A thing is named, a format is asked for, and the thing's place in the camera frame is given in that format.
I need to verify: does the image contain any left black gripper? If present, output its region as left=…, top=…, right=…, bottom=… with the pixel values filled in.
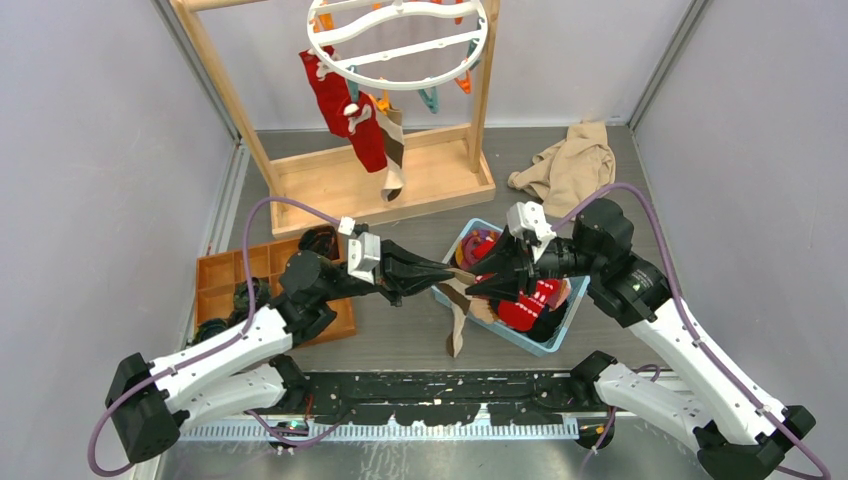
left=319, top=234, right=453, bottom=307

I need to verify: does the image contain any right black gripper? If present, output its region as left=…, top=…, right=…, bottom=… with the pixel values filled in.
left=463, top=222, right=602, bottom=302

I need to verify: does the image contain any beige brown striped sock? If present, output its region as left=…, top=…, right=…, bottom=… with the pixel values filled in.
left=378, top=106, right=406, bottom=202

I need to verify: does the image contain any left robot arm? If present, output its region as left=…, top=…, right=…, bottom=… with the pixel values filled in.
left=105, top=234, right=456, bottom=464

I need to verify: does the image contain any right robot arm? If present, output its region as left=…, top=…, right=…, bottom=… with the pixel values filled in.
left=468, top=198, right=815, bottom=479

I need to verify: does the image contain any wooden hanger stand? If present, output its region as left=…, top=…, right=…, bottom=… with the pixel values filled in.
left=172, top=1, right=501, bottom=239

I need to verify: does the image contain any white round clip hanger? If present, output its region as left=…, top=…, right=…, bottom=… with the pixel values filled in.
left=306, top=1, right=500, bottom=92

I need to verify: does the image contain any red white patterned sock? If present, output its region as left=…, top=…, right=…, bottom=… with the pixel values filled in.
left=488, top=280, right=570, bottom=332

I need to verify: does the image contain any blue plastic basket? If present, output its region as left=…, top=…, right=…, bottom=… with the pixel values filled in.
left=431, top=218, right=589, bottom=357

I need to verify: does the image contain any beige cloth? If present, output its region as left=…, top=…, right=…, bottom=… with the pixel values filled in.
left=507, top=122, right=616, bottom=217

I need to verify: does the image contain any orange clothes peg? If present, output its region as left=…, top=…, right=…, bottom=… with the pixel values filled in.
left=371, top=91, right=392, bottom=114

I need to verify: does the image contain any teal clothes peg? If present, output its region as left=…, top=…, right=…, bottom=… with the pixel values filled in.
left=417, top=86, right=440, bottom=114
left=346, top=65, right=360, bottom=104

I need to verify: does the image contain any wooden compartment tray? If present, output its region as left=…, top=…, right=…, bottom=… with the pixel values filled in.
left=189, top=239, right=357, bottom=345

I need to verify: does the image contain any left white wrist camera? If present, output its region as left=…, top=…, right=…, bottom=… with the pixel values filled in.
left=338, top=216, right=381, bottom=284

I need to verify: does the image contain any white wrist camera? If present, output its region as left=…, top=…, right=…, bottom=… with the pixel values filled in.
left=338, top=216, right=381, bottom=284
left=506, top=202, right=556, bottom=263

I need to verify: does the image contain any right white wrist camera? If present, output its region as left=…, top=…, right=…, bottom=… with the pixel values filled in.
left=506, top=202, right=556, bottom=263

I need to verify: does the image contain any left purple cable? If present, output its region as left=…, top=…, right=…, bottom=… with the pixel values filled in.
left=87, top=196, right=346, bottom=478

